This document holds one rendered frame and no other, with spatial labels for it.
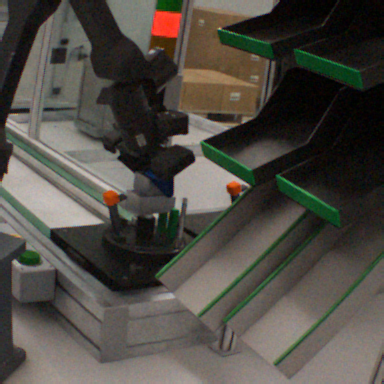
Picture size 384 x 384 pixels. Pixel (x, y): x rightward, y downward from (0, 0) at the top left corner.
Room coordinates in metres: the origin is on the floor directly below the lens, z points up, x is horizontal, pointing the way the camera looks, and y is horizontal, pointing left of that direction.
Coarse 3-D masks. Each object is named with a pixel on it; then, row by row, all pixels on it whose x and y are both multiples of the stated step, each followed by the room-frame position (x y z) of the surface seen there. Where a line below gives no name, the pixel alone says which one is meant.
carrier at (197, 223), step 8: (192, 216) 1.43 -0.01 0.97; (200, 216) 1.44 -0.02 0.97; (208, 216) 1.45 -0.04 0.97; (216, 216) 1.45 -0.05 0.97; (184, 224) 1.38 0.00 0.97; (192, 224) 1.39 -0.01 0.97; (200, 224) 1.39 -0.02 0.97; (208, 224) 1.40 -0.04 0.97; (192, 232) 1.35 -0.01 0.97; (200, 232) 1.35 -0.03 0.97
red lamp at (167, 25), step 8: (160, 16) 1.43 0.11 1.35; (168, 16) 1.43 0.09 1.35; (176, 16) 1.43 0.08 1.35; (160, 24) 1.43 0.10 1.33; (168, 24) 1.43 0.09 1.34; (176, 24) 1.44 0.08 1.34; (152, 32) 1.44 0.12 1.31; (160, 32) 1.43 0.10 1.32; (168, 32) 1.43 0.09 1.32; (176, 32) 1.44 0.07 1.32
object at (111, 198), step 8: (104, 192) 1.18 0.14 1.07; (112, 192) 1.18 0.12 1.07; (104, 200) 1.18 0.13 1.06; (112, 200) 1.17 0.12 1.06; (120, 200) 1.18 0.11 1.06; (112, 208) 1.18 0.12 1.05; (112, 216) 1.18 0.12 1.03; (112, 224) 1.19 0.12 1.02; (120, 224) 1.19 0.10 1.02; (120, 232) 1.19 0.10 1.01
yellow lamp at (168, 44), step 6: (156, 36) 1.43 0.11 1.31; (162, 36) 1.43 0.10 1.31; (150, 42) 1.44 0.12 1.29; (156, 42) 1.43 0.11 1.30; (162, 42) 1.42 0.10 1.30; (168, 42) 1.43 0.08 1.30; (174, 42) 1.44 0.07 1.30; (150, 48) 1.44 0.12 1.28; (162, 48) 1.42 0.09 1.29; (168, 48) 1.43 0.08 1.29; (174, 48) 1.44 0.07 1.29; (168, 54) 1.43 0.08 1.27
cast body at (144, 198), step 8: (144, 168) 1.22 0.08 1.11; (136, 176) 1.23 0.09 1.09; (144, 176) 1.21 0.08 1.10; (136, 184) 1.22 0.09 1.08; (144, 184) 1.21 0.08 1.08; (152, 184) 1.20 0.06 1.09; (128, 192) 1.22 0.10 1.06; (136, 192) 1.21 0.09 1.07; (144, 192) 1.20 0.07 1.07; (152, 192) 1.20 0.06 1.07; (160, 192) 1.21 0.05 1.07; (128, 200) 1.22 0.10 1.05; (136, 200) 1.20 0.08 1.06; (144, 200) 1.19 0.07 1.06; (152, 200) 1.20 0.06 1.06; (160, 200) 1.21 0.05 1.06; (168, 200) 1.23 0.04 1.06; (128, 208) 1.21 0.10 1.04; (136, 208) 1.20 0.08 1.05; (144, 208) 1.20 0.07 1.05; (152, 208) 1.21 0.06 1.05; (160, 208) 1.22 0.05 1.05; (168, 208) 1.23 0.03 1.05
